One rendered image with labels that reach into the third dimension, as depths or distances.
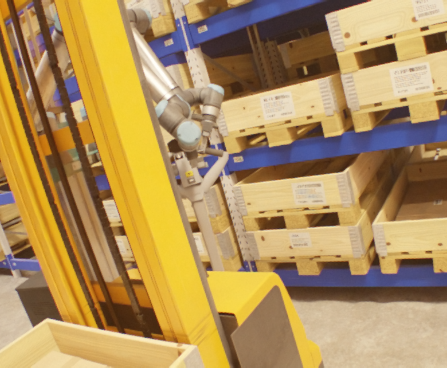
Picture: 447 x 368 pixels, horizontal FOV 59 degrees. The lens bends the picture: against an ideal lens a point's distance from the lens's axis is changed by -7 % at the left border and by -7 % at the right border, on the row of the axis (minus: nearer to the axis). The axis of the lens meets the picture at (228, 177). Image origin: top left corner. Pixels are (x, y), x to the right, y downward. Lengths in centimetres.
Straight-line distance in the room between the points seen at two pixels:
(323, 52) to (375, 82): 144
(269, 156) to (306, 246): 64
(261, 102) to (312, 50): 128
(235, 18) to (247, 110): 58
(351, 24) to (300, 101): 53
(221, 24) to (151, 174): 171
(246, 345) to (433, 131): 153
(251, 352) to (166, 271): 49
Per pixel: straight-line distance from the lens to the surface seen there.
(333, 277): 293
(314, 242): 276
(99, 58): 118
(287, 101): 255
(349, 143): 253
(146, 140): 122
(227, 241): 312
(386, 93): 237
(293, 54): 385
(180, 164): 207
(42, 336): 188
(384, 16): 235
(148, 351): 144
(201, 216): 209
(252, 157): 280
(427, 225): 254
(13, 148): 164
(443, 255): 262
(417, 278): 279
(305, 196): 265
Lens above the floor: 160
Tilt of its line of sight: 11 degrees down
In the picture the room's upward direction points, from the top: 16 degrees counter-clockwise
